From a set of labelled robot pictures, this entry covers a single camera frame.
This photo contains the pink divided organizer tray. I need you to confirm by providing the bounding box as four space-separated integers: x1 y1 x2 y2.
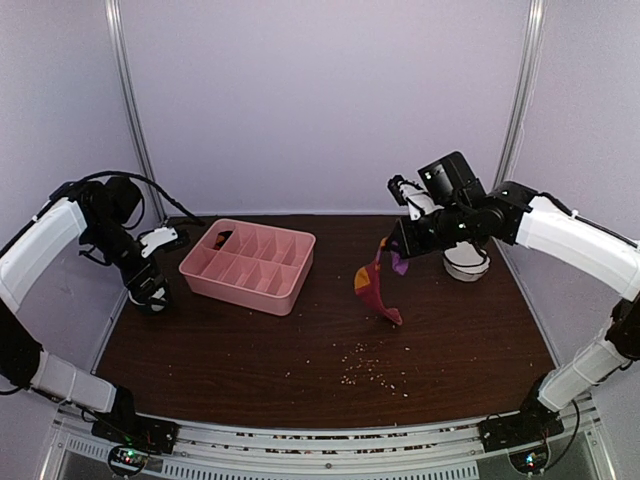
179 218 316 316

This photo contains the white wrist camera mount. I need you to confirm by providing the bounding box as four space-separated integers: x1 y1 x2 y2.
400 181 436 221
139 227 178 258

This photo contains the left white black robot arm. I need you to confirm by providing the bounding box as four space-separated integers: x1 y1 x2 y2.
1 170 203 445

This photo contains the maroon orange purple striped sock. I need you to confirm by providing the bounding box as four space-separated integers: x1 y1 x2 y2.
354 238 409 326

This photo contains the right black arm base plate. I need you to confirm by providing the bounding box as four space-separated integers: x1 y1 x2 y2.
478 412 564 452

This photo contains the black argyle red orange sock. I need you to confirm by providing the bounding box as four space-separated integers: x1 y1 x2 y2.
212 230 233 250

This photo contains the left aluminium frame post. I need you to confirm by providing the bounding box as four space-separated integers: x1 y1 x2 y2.
103 0 168 226

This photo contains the white scalloped ceramic bowl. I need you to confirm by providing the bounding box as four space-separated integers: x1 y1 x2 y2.
442 242 490 283

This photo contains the right aluminium frame post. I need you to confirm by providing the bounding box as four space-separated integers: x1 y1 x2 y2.
489 0 547 191

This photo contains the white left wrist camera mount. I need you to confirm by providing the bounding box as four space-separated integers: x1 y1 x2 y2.
139 227 178 258

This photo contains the aluminium frame post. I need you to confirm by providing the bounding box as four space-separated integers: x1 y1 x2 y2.
489 0 547 191
103 0 168 226

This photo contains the small white round container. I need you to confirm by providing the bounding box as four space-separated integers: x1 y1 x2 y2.
129 296 171 316

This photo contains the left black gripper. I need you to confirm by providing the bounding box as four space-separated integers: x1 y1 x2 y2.
82 217 174 307

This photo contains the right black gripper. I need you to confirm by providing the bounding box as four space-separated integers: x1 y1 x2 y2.
385 203 473 261

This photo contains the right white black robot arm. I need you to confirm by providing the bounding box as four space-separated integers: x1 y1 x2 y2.
387 151 639 442

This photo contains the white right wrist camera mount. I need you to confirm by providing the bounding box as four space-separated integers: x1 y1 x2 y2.
400 181 436 221

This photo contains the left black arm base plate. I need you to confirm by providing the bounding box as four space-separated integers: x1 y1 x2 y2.
91 416 179 455

